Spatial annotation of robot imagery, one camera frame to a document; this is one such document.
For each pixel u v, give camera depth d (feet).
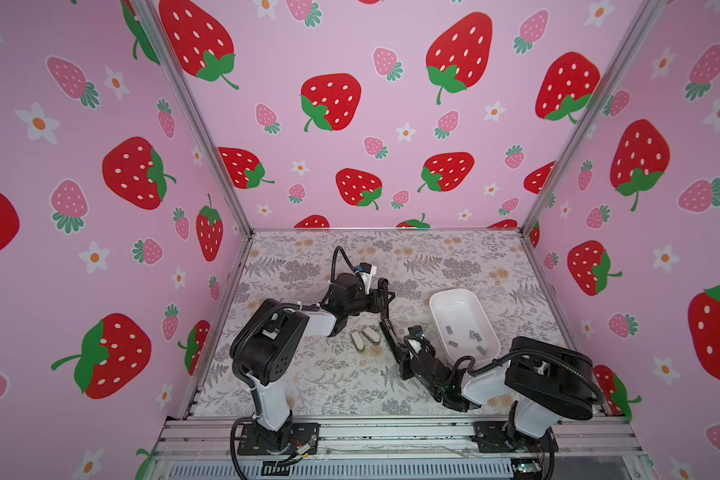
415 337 2.47
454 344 2.97
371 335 2.93
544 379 1.56
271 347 1.63
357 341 2.89
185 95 2.66
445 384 2.21
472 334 3.05
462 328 3.06
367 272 2.80
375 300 2.70
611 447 2.39
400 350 2.82
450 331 3.05
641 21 2.30
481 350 2.88
